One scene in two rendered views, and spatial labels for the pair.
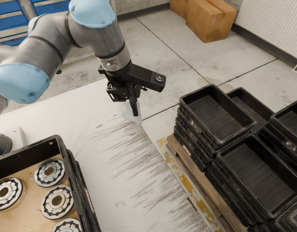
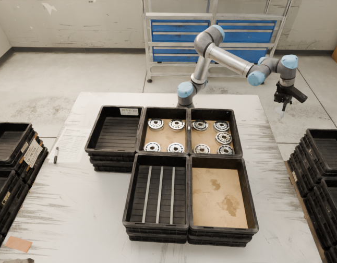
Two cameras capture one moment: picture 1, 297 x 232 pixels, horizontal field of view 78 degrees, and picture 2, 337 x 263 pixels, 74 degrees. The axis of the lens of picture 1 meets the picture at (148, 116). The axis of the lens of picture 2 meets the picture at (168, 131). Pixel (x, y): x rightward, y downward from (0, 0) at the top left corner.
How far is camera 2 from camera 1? 95 cm
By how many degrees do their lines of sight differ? 22
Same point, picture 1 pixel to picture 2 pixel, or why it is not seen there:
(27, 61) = (263, 72)
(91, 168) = not seen: hidden behind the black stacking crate
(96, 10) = (292, 62)
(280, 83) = not seen: outside the picture
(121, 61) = (290, 83)
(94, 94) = (245, 102)
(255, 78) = not seen: outside the picture
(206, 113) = (326, 150)
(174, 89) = (302, 131)
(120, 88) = (281, 95)
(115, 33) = (294, 71)
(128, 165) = (256, 146)
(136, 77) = (293, 92)
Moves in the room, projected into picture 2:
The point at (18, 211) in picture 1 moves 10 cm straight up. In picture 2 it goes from (203, 135) to (205, 124)
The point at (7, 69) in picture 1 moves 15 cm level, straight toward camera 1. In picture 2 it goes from (257, 73) to (273, 90)
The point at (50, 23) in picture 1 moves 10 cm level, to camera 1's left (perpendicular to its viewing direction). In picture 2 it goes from (271, 61) to (252, 57)
